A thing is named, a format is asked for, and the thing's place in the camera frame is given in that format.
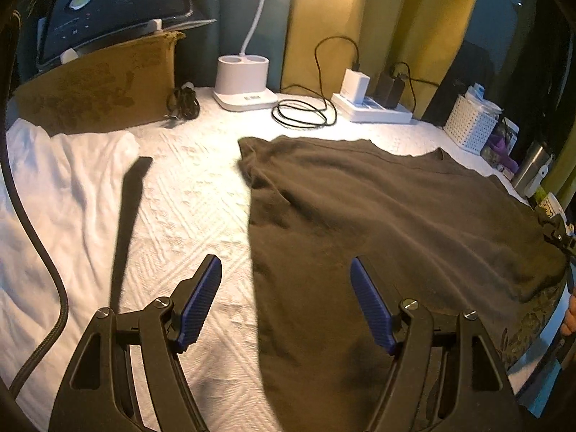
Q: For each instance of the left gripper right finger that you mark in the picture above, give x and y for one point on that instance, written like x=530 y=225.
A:
x=446 y=374

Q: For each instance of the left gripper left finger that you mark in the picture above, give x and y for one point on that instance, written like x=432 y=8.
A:
x=98 y=391

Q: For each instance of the dark brown t-shirt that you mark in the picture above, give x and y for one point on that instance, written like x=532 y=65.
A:
x=441 y=233

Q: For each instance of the person left hand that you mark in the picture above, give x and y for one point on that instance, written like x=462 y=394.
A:
x=568 y=325

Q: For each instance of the white bed cover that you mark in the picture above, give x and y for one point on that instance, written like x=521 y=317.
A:
x=195 y=202

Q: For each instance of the white cartoon mug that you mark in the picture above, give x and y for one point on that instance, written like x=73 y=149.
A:
x=552 y=208

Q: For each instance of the steel travel tumbler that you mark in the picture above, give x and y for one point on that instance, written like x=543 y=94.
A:
x=537 y=156

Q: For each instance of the purple cloth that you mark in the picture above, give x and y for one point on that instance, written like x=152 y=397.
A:
x=495 y=153

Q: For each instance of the white plastic basket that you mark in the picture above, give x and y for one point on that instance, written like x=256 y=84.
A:
x=471 y=122

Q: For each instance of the white power strip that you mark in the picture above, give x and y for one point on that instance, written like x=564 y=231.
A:
x=370 y=112

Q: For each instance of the brown cardboard box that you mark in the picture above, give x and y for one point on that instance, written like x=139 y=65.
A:
x=115 y=88

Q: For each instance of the black charger adapter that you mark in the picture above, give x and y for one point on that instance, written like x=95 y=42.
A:
x=388 y=90

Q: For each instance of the white charger plug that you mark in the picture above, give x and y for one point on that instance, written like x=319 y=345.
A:
x=354 y=86

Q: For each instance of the white desk lamp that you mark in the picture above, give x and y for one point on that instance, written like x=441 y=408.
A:
x=241 y=80

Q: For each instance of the yellow curtain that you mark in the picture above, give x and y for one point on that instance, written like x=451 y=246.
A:
x=324 y=36

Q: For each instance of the dark tablet screen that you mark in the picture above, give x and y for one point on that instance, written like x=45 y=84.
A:
x=73 y=24

